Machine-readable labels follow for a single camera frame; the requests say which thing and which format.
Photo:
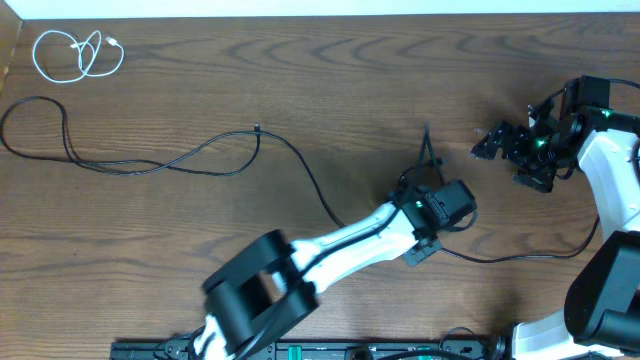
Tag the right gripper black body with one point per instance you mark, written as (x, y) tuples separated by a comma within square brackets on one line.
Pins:
[(535, 156)]

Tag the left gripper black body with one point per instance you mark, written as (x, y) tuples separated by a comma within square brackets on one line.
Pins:
[(415, 256)]

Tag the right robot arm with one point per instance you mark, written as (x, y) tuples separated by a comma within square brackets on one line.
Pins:
[(600, 317)]

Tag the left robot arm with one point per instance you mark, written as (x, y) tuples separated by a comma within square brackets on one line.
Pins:
[(273, 284)]

